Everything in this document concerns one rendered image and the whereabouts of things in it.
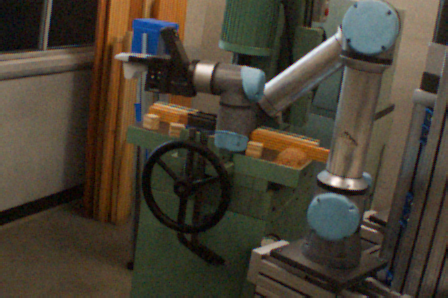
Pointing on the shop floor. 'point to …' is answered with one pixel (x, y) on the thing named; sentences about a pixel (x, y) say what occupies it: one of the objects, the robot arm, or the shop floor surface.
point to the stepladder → (141, 41)
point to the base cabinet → (249, 228)
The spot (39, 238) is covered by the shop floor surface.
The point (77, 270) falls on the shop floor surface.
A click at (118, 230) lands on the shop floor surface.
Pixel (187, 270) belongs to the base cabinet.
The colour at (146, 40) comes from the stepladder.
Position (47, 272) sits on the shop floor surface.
